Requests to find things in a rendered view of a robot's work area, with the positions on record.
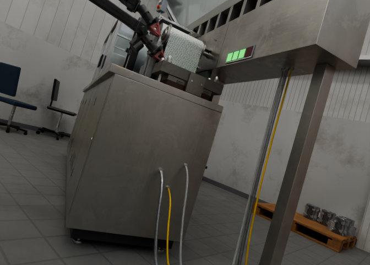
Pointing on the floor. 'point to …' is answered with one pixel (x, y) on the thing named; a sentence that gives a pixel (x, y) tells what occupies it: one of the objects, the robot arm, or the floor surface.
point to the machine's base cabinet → (135, 163)
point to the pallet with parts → (332, 227)
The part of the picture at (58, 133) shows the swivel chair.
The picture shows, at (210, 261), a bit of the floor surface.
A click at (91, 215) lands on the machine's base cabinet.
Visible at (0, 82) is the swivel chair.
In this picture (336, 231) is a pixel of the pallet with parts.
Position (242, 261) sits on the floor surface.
